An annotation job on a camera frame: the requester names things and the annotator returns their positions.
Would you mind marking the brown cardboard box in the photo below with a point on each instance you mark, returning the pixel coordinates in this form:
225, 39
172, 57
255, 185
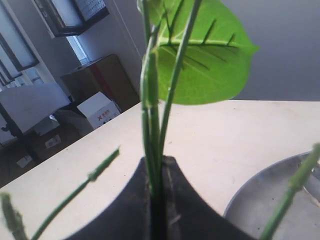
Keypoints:
106, 75

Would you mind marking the round steel plate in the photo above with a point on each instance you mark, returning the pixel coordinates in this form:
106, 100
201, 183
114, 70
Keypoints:
253, 204

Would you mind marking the red artificial flower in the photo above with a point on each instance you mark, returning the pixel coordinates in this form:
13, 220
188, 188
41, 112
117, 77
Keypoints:
197, 53

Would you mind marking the white cardboard box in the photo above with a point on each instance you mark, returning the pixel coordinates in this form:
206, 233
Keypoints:
98, 110

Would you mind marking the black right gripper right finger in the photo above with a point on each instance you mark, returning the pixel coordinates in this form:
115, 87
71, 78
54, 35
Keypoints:
187, 215

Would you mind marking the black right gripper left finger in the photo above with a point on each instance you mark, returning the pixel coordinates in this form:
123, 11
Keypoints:
127, 217

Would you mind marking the black framed window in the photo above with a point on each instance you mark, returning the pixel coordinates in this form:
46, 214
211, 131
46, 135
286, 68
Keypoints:
66, 18

